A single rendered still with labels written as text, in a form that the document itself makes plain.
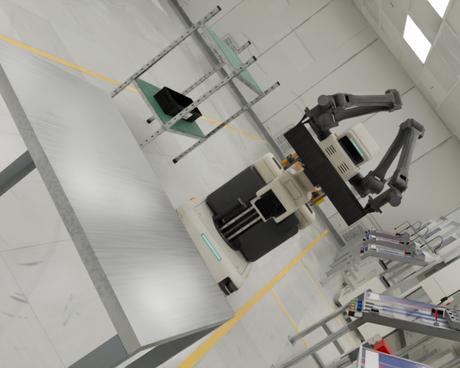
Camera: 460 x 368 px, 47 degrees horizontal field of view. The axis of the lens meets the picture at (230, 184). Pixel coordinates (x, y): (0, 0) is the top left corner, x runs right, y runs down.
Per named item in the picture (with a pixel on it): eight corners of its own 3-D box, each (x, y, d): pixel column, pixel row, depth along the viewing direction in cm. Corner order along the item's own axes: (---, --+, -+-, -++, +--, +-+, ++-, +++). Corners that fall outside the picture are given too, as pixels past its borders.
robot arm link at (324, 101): (345, 109, 269) (342, 93, 271) (343, 103, 258) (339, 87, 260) (323, 116, 273) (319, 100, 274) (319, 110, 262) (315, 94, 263)
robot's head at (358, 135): (345, 130, 314) (362, 119, 302) (366, 159, 314) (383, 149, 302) (331, 140, 306) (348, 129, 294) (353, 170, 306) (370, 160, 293)
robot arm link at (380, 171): (415, 125, 297) (401, 116, 295) (427, 127, 284) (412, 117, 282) (373, 193, 300) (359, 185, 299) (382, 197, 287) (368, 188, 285)
